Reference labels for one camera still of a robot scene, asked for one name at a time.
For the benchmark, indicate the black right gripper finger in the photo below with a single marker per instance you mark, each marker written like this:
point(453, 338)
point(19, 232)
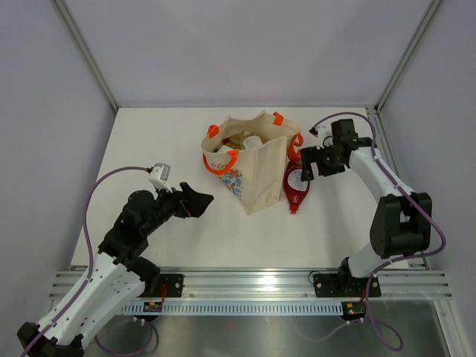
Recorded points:
point(307, 173)
point(309, 156)

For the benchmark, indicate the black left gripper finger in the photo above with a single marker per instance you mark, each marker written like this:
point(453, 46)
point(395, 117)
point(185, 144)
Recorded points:
point(188, 193)
point(197, 203)

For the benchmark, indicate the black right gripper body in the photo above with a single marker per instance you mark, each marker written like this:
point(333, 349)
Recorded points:
point(328, 165)

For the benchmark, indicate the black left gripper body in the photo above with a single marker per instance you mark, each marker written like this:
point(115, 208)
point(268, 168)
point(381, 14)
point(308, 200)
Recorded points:
point(168, 205)

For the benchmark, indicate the red Fairy dish soap bottle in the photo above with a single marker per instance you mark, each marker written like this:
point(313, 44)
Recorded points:
point(295, 189)

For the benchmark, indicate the white plastic bottle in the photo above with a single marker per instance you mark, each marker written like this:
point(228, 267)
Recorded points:
point(252, 142)

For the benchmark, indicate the canvas bag with orange handles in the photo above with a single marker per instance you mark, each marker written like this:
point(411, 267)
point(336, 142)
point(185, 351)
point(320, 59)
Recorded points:
point(254, 176)

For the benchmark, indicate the yellow Fairy dish soap bottle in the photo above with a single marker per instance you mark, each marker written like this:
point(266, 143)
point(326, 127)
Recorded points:
point(233, 143)

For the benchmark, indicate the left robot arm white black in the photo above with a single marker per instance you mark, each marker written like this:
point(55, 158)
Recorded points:
point(117, 274)

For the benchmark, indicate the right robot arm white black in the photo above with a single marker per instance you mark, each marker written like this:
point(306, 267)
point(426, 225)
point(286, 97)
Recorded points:
point(401, 226)

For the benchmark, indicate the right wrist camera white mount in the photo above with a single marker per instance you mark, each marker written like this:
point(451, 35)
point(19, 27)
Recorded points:
point(323, 134)

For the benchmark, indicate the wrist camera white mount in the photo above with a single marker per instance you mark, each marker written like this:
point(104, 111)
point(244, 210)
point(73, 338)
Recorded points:
point(323, 134)
point(158, 177)

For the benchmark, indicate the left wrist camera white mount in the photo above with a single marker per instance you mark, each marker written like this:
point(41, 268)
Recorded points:
point(158, 177)

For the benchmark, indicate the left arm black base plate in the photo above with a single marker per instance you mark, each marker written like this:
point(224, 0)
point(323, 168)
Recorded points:
point(167, 285)

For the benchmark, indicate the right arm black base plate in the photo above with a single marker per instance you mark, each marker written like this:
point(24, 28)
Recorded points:
point(328, 285)

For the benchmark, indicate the white slotted cable duct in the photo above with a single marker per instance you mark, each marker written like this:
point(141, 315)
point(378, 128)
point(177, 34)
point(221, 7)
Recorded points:
point(244, 308)

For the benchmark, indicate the aluminium front rail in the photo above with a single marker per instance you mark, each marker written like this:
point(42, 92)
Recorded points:
point(294, 284)

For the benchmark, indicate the aluminium frame post right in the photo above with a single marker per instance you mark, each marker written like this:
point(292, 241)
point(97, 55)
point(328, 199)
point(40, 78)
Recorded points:
point(411, 48)

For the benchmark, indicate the aluminium frame post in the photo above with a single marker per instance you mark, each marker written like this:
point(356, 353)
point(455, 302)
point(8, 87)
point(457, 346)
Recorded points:
point(411, 48)
point(75, 33)

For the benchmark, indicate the aluminium frame post left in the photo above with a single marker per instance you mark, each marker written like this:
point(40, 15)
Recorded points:
point(75, 33)

